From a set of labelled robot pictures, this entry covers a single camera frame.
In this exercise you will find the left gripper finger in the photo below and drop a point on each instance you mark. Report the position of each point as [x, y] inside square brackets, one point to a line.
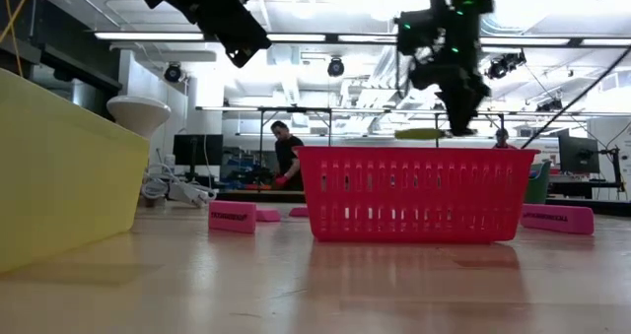
[244, 38]

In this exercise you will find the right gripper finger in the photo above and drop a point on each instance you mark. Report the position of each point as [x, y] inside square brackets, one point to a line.
[470, 119]
[454, 119]

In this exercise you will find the pink rectangular eraser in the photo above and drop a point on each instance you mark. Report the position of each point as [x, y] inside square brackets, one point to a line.
[231, 225]
[268, 216]
[298, 212]
[557, 227]

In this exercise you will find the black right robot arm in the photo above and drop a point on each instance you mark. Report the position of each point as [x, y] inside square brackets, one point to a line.
[463, 19]

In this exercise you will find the person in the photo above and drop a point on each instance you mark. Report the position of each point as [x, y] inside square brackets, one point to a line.
[288, 152]
[503, 138]

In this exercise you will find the black ceiling spotlight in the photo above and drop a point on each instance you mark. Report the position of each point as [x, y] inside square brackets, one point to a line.
[335, 67]
[503, 67]
[173, 73]

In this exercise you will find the overhead light bar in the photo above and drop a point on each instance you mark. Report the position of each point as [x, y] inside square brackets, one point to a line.
[148, 36]

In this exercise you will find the green plastic bin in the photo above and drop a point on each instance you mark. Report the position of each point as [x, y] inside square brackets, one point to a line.
[537, 191]

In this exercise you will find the black computer monitor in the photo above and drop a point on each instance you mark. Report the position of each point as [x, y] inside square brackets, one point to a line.
[579, 154]
[197, 149]

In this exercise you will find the red slotted plastic basket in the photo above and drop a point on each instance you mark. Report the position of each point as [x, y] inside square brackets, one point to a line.
[414, 233]

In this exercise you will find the white dome lamp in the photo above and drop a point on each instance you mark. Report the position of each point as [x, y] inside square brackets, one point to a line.
[138, 111]

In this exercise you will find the yellow translucent plastic bin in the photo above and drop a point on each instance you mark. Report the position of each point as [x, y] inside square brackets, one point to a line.
[64, 186]

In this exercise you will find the black background table frame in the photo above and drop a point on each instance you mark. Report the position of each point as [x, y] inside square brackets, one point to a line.
[296, 110]

